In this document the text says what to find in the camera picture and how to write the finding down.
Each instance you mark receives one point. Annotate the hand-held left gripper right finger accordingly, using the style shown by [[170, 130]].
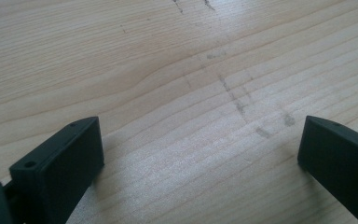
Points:
[[341, 161]]

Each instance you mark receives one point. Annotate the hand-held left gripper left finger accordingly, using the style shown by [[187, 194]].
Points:
[[59, 168]]

